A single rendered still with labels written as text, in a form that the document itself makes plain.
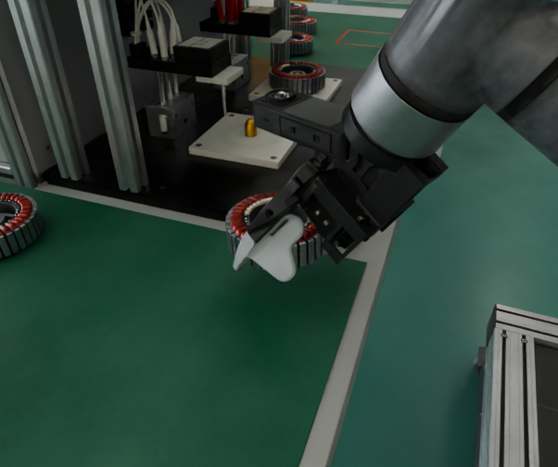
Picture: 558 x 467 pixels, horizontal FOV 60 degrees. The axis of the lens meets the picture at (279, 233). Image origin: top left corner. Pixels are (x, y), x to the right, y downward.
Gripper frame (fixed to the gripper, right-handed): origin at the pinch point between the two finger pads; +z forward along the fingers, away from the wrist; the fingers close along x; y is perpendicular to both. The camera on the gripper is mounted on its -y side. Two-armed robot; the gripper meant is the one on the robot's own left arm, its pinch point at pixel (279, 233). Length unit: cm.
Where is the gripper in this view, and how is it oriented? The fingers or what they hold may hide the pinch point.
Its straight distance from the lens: 51.9
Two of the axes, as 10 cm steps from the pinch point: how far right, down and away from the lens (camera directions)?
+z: -3.6, 4.9, 8.0
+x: 7.0, -4.2, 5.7
